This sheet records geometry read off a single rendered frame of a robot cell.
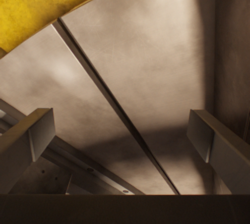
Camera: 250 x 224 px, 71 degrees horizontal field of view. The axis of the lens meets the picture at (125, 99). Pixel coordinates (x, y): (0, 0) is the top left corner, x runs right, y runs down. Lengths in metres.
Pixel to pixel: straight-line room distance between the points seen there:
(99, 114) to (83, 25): 0.41
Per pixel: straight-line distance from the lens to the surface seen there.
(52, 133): 0.17
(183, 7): 0.59
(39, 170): 0.96
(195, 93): 0.74
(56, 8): 0.99
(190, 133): 0.17
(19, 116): 1.01
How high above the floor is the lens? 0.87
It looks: 49 degrees down
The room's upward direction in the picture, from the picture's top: 171 degrees counter-clockwise
